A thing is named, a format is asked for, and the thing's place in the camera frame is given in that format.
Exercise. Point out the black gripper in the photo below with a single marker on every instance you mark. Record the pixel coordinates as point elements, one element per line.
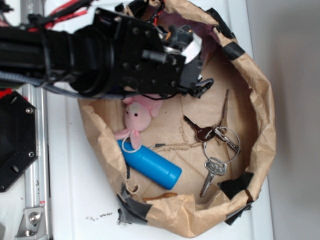
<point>146,59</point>

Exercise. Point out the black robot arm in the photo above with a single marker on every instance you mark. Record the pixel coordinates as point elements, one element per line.
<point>70,64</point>

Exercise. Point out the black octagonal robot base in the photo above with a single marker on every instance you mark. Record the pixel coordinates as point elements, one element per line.
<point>18,138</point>

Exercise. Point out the pink plush bunny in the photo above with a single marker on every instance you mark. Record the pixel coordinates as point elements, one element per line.
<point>139,112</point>

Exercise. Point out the brass round-head key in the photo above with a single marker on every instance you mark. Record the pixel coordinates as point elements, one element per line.
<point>202,134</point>

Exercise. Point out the small silver key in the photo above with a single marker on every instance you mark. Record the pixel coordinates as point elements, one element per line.
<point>225,139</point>

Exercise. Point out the long bronze key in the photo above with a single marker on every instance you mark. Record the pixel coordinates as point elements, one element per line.
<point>225,109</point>

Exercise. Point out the blue plastic bottle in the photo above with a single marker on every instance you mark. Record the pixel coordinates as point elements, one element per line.
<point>151,165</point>

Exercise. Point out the brown paper bag bin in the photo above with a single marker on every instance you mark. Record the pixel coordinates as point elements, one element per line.
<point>250,124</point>

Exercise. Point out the silver key with emblem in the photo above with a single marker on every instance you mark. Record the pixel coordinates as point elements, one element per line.
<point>214,169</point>

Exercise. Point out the white tray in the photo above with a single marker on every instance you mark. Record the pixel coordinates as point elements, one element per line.
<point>83,204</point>

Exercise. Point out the aluminium extrusion rail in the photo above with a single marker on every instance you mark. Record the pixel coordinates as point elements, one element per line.
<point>36,177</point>

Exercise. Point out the metal corner bracket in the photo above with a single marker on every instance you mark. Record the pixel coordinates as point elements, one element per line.
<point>32,225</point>

